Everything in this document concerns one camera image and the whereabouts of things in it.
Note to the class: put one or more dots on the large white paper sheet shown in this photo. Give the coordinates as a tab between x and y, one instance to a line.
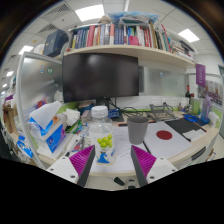
166	146

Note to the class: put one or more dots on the ceiling lights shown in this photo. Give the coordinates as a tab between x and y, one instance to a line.
89	12

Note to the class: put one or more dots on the black desk mat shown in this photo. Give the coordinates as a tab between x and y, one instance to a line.
180	126

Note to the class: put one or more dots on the clear plastic water bottle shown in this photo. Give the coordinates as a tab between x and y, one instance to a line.
101	128

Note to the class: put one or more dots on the small blue box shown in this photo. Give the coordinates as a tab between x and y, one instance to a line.
114	113

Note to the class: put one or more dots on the purple hanging sign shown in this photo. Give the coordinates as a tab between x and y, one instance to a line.
200	75

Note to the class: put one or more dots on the flat round red coaster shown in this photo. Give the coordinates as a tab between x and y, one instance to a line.
164	135

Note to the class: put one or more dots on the black computer monitor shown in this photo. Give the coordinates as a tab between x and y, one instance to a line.
100	76

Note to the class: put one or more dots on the wooden shelf with books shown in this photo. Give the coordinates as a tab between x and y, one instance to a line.
133	50

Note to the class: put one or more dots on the translucent purple drink bottle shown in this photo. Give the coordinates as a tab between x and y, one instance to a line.
206	110

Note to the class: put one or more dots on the blue and white tissue box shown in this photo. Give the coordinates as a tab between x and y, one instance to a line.
50	133

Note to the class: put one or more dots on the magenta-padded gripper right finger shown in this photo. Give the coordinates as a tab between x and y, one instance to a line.
160	168

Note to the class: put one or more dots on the grey metal laptop stand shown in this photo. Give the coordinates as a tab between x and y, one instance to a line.
161	112

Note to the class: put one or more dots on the grey cup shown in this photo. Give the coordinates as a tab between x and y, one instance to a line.
137	130

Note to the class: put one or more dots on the dark wine bottle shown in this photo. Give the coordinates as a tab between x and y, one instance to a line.
188	95

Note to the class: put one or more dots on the small white paper sheet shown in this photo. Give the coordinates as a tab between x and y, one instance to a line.
193	134

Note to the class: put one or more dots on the white tissue pack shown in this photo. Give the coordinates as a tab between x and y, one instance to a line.
71	116

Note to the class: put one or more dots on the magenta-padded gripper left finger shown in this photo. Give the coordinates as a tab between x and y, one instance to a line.
63	168

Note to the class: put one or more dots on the dark blue box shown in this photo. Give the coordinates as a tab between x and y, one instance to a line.
55	42

